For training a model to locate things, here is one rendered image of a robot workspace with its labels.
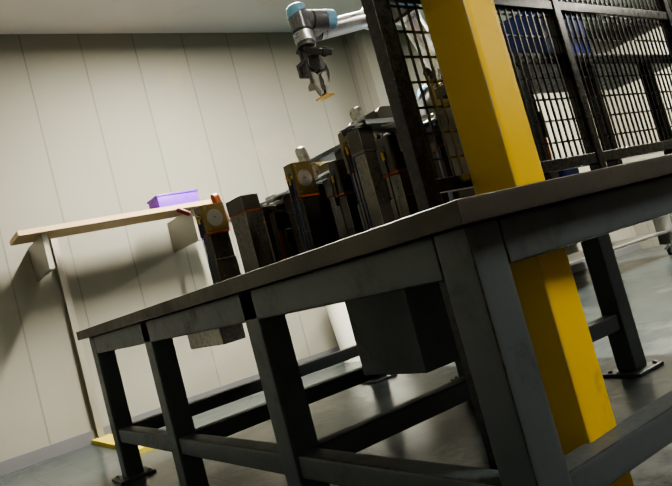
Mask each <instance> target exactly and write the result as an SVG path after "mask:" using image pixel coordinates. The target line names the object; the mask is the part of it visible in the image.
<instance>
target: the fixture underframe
mask: <svg viewBox="0 0 672 486"><path fill-rule="evenodd" d="M669 214H672V174H671V175H667V176H663V177H659V178H655V179H651V180H647V181H643V182H639V183H635V184H630V185H626V186H622V187H618V188H614V189H610V190H606V191H602V192H598V193H594V194H590V195H586V196H582V197H578V198H574V199H570V200H566V201H562V202H558V203H554V204H550V205H546V206H542V207H538V208H534V209H530V210H525V211H521V212H517V213H513V214H509V215H505V216H501V217H497V218H494V219H489V220H485V221H481V222H477V223H473V224H469V225H465V226H461V227H458V228H455V229H451V230H448V231H445V232H441V233H438V234H435V235H431V236H428V237H425V238H421V239H418V240H415V241H411V242H408V243H405V244H401V245H398V246H395V247H391V248H388V249H384V250H381V251H378V252H374V253H371V254H368V255H364V256H361V257H358V258H354V259H351V260H348V261H344V262H341V263H338V264H334V265H331V266H328V267H324V268H321V269H318V270H314V271H311V272H307V273H304V274H301V275H297V276H294V277H291V278H287V279H284V280H281V281H277V282H274V283H271V284H267V285H264V286H261V287H257V288H254V289H251V290H247V291H244V292H241V293H237V294H234V295H230V296H227V297H224V298H220V299H217V300H214V301H210V302H207V303H204V304H200V305H197V306H194V307H190V308H187V309H184V310H180V311H177V312H174V313H170V314H167V315H164V316H160V317H157V318H154V319H150V320H147V321H143V322H140V323H137V324H133V325H130V326H127V327H123V328H120V329H117V330H113V331H110V332H107V333H103V334H100V335H97V336H93V337H90V338H89V340H90V344H91V348H92V352H93V356H94V361H95V365H96V369H97V373H98V377H99V381H100V385H101V389H102V393H103V398H104V402H105V406H106V410H107V414H108V418H109V422H110V426H111V431H112V435H113V439H114V443H115V447H116V451H117V455H118V459H119V464H120V468H121V472H122V475H121V476H119V475H117V476H115V478H113V479H111V480H112V482H114V483H117V484H120V485H124V484H127V483H129V482H132V481H134V480H137V479H139V478H142V477H144V476H147V475H149V474H152V473H154V472H156V469H154V468H150V467H146V466H144V467H143V464H142V460H141V456H140V452H139V448H138V446H143V447H148V448H153V449H158V450H163V451H169V452H172V455H173V459H174V463H175V467H176V471H177V475H178V479H179V483H180V486H215V485H212V484H209V482H208V478H207V475H206V471H205V467H204V463H203V459H202V458H204V459H209V460H214V461H219V462H224V463H229V464H234V465H239V466H244V467H249V468H254V469H259V470H264V471H269V472H274V473H279V474H284V475H285V477H286V481H287V485H288V486H330V485H329V484H334V485H339V486H609V485H611V484H612V483H614V482H615V481H616V480H618V479H619V478H621V477H622V476H624V475H625V474H627V473H628V472H629V471H631V470H632V469H634V468H635V467H637V466H638V465H640V464H641V463H642V462H644V461H645V460H647V459H648V458H650V457H651V456H653V455H654V454H655V453H657V452H658V451H660V450H661V449H663V448H664V447H665V446H667V445H668V444H670V443H671V442H672V390H671V391H670V392H668V393H667V394H665V395H663V396H662V397H660V398H658V399H657V400H655V401H653V402H652V403H650V404H648V405H647V406H645V407H643V408H642V409H640V410H639V411H637V412H635V413H634V414H632V415H630V416H629V417H627V418H625V419H624V420H622V421H620V422H619V423H617V424H616V426H615V427H614V428H612V429H611V430H609V431H608V432H606V433H605V434H604V435H602V436H601V437H599V438H598V439H596V440H595V441H593V442H591V443H584V444H582V445H581V446H579V447H578V448H576V449H574V450H573V451H571V452H569V453H568V454H566V455H564V454H563V450H562V447H561V443H560V440H559V436H558V433H557V429H556V426H555V422H554V419H553V415H552V412H551V408H550V405H549V401H548V398H547V394H546V391H545V387H544V384H543V380H542V377H541V373H540V370H539V366H538V362H537V359H536V355H535V352H534V348H533V345H532V341H531V338H530V334H529V331H528V327H527V324H526V320H525V317H524V313H523V310H522V306H521V303H520V299H519V296H518V292H517V289H516V285H515V282H514V278H513V275H512V271H511V268H510V264H512V263H515V262H519V261H522V260H525V259H528V258H531V257H535V256H538V255H541V254H544V253H547V252H551V251H554V250H557V249H560V248H563V247H567V246H570V245H573V244H576V243H579V242H580V243H581V246H582V249H583V253H584V256H585V260H586V263H587V267H588V270H589V273H590V277H591V280H592V284H593V287H594V291H595V294H596V297H597V301H598V304H599V308H600V311H601V315H602V317H600V318H597V319H595V320H593V321H590V322H588V323H587V325H588V328H589V332H590V335H591V339H592V342H595V341H597V340H599V339H601V338H603V337H606V336H608V338H609V342H610V345H611V349H612V352H613V356H614V359H615V362H616V366H617V368H615V369H613V370H609V371H608V372H607V373H605V374H603V378H611V377H642V376H643V375H645V374H647V373H649V372H651V371H652V370H654V369H656V368H658V367H660V366H661V365H663V364H664V362H663V361H657V360H653V361H652V362H646V358H645V355H644V352H643V348H642V345H641V341H640V338H639V335H638V331H637V328H636V324H635V321H634V318H633V314H632V311H631V308H630V304H629V301H628V297H627V294H626V291H625V287H624V284H623V280H622V277H621V274H620V270H619V267H618V263H617V260H616V257H615V253H614V250H613V247H612V243H611V240H610V236H609V233H611V232H614V231H618V230H621V229H624V228H627V227H630V226H634V225H637V224H640V223H643V222H646V221H650V220H653V219H656V218H659V217H662V216H666V215H669ZM443 281H445V282H446V286H447V289H448V293H449V296H450V300H451V304H452V307H453V311H454V314H455V318H456V322H457V325H458V329H459V332H460V336H461V340H462V343H463V347H464V350H465V354H466V357H467V361H468V365H469V368H470V372H471V375H472V379H473V383H474V386H475V390H476V393H477V397H478V401H479V404H480V408H481V411H482V415H483V419H484V422H485V426H486V429H487V433H488V437H489V440H490V444H491V447H492V451H493V455H494V458H495V462H496V465H497V469H498V470H495V469H486V468H478V467H470V466H462V465H453V464H445V463H437V462H429V461H420V460H412V459H404V458H396V457H387V456H379V455H371V454H363V453H357V452H359V451H361V450H363V449H365V448H367V447H370V446H372V445H374V444H376V443H378V442H380V441H382V440H385V439H387V438H389V437H391V436H393V435H395V434H397V433H400V432H402V431H404V430H406V429H408V428H410V427H412V426H415V425H417V424H419V423H421V422H423V421H425V420H428V419H430V418H432V417H434V416H436V415H438V414H440V413H443V412H445V411H447V410H449V409H451V408H453V407H455V406H458V405H460V404H462V403H464V402H466V401H468V400H470V399H471V396H470V393H469V389H468V385H467V382H466V378H465V376H463V377H461V378H459V376H455V377H454V378H453V379H450V380H451V382H450V383H447V384H445V385H443V386H440V387H438V388H436V389H434V390H431V391H429V392H427V393H424V394H422V395H420V396H417V397H415V398H413V399H410V400H408V401H406V402H404V403H401V404H399V405H397V406H394V407H392V408H390V409H387V410H385V411H383V412H380V413H378V414H376V415H374V416H371V417H369V418H367V419H364V420H362V421H360V422H357V423H355V424H353V425H351V426H348V427H346V428H344V429H341V430H339V431H337V432H334V433H332V434H330V435H327V436H325V437H323V438H321V439H317V435H316V431H315V427H314V424H313V420H312V416H311V412H310V408H309V405H308V404H311V403H313V402H316V401H318V400H321V399H324V398H326V397H329V396H331V395H334V394H336V393H339V392H341V391H344V390H346V389H349V388H352V387H354V386H357V385H359V384H377V383H379V382H382V381H384V380H387V379H389V378H392V377H394V376H397V374H413V373H428V372H431V371H433V370H435V369H438V368H440V367H443V366H445V365H448V364H450V363H452V362H455V361H457V360H460V357H459V353H458V349H457V346H456V342H455V338H454V335H453V331H452V328H451V324H450V320H449V317H448V313H447V310H446V306H445V302H444V299H443V295H442V292H441V288H440V284H439V282H443ZM343 302H345V305H346V309H347V312H348V316H349V320H350V324H351V327H352V331H353V335H354V338H355V342H356V345H354V346H351V347H348V348H345V349H342V350H339V351H336V352H333V353H331V354H328V355H325V356H322V357H319V358H316V359H313V360H310V361H308V362H305V363H302V364H299V365H298V363H297V359H296V355H295V351H294V347H293V343H292V340H291V336H290V332H289V328H288V324H287V321H286V317H285V314H290V313H295V312H300V311H304V310H309V309H314V308H319V307H323V306H328V305H333V304H338V303H343ZM242 323H246V326H247V330H248V334H249V337H250V341H251V345H252V349H253V353H254V357H255V361H256V365H257V368H258V372H259V376H260V378H259V379H256V380H253V381H250V382H247V383H244V384H242V385H239V386H236V387H233V388H230V389H227V390H224V391H221V392H219V393H216V394H213V395H210V396H207V397H204V398H201V399H198V400H196V401H193V402H190V403H188V399H187V395H186V391H185V387H184V383H183V379H182V375H181V371H180V367H179V363H178V359H177V355H176V351H175V347H174V343H173V339H172V338H175V337H180V336H185V335H187V336H188V340H189V344H190V348H191V349H198V348H204V347H210V346H217V345H223V344H227V343H230V342H234V341H237V340H240V339H243V338H245V337H246V336H245V332H244V328H243V324H242ZM141 344H145V346H146V350H147V354H148V358H149V362H150V366H151V370H152V374H153V378H154V382H155V386H156V390H157V394H158V398H159V402H160V406H161V410H162V412H161V413H158V414H155V415H153V416H150V417H147V418H144V419H141V420H138V421H135V422H132V419H131V415H130V411H129V407H128V403H127V399H126V395H125V391H124V386H123V382H122V378H121V374H120V370H119V366H118V362H117V358H116V354H115V350H118V349H122V348H127V347H132V346H137V345H141ZM358 356H359V357H360V361H361V365H362V366H361V367H359V368H356V369H353V370H351V371H348V372H345V373H343V374H340V375H337V376H335V377H332V378H329V379H327V380H324V381H321V382H319V383H316V384H313V385H310V386H308V387H305V388H304V385H303V382H302V378H301V377H302V376H305V375H308V374H311V373H313V372H316V371H319V370H322V369H324V368H327V367H330V366H333V365H336V364H338V363H341V362H344V361H347V360H349V359H352V358H355V357H358ZM261 391H263V392H264V396H265V399H266V402H265V403H262V404H260V405H257V406H254V407H252V408H249V409H246V410H244V411H241V412H238V413H236V414H233V415H230V416H228V417H225V418H222V419H220V420H217V421H214V422H212V423H209V424H206V425H204V426H201V427H198V428H196V429H195V427H194V423H193V419H192V416H195V415H197V414H200V413H203V412H206V411H208V410H211V409H214V408H217V407H219V406H222V405H225V404H228V403H231V402H233V401H236V400H239V399H242V398H244V397H247V396H250V395H253V394H255V393H258V392H261ZM270 419H271V423H272V427H273V430H274V434H275V438H276V442H277V443H272V442H263V441H255V440H247V439H239V438H230V437H227V436H229V435H232V434H234V433H237V432H240V431H242V430H245V429H247V428H250V427H252V426H255V425H257V424H260V423H262V422H265V421H268V420H270ZM164 426H165V427H166V430H164V429H159V428H161V427H164Z"/></svg>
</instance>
